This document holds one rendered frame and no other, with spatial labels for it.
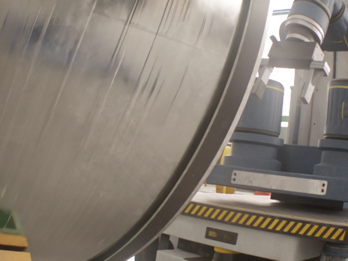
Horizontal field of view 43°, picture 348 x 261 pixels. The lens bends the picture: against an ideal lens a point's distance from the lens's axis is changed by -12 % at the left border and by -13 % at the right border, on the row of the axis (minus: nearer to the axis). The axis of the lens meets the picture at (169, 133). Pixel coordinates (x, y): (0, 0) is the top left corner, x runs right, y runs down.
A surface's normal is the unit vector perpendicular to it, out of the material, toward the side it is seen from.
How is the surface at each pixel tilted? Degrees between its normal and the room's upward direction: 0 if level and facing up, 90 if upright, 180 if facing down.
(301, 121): 90
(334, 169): 90
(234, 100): 112
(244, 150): 90
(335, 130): 90
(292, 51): 65
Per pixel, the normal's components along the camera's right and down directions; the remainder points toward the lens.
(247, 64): 0.58, 0.34
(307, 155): -0.70, -0.14
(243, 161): -0.48, -0.12
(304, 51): -0.58, -0.54
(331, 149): -0.49, 0.82
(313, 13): 0.11, -0.29
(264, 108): 0.02, -0.05
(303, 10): -0.32, -0.47
